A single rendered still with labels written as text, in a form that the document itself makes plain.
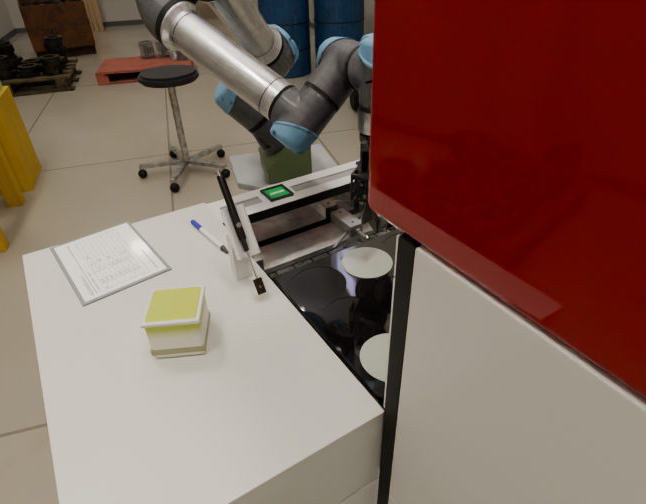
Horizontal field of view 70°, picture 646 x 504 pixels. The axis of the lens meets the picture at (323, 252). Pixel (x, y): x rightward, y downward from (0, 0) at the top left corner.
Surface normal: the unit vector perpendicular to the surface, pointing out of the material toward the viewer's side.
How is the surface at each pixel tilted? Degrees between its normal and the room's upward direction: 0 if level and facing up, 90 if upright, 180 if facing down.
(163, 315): 0
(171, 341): 90
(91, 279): 0
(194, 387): 0
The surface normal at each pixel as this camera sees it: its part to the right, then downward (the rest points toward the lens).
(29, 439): -0.03, -0.82
